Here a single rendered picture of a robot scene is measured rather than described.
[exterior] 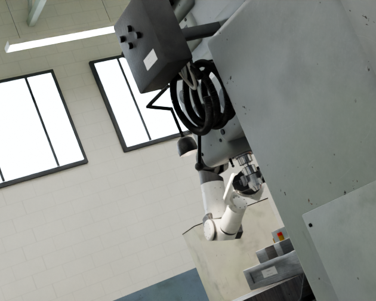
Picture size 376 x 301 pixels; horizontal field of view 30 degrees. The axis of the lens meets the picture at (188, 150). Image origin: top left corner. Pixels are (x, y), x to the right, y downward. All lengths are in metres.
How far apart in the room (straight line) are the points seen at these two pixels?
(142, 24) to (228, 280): 6.61
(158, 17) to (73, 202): 8.34
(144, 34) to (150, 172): 8.80
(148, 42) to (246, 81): 0.27
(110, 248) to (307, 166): 8.51
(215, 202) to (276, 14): 1.19
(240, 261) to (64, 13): 4.98
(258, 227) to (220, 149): 6.37
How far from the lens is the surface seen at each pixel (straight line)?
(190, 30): 1.94
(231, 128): 2.03
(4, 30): 10.85
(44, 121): 10.27
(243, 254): 8.37
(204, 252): 8.26
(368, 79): 1.43
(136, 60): 1.89
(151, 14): 1.80
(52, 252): 9.82
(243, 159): 2.21
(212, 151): 2.19
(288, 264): 2.14
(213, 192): 2.66
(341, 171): 1.55
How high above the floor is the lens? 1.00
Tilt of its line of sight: 10 degrees up
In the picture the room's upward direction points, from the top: 22 degrees counter-clockwise
